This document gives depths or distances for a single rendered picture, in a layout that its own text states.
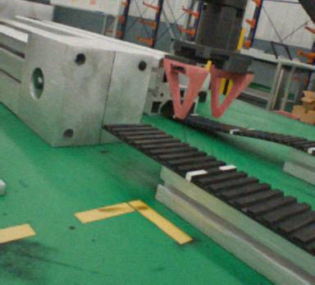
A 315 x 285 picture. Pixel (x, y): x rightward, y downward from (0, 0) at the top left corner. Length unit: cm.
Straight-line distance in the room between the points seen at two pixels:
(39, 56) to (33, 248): 21
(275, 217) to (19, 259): 14
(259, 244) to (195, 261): 4
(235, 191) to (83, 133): 17
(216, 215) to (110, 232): 7
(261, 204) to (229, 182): 3
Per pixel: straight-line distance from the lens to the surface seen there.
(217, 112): 55
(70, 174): 30
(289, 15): 912
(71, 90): 34
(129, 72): 37
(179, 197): 27
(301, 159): 42
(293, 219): 23
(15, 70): 43
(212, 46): 48
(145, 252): 22
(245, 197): 24
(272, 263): 23
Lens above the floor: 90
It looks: 11 degrees down
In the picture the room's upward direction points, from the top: 12 degrees clockwise
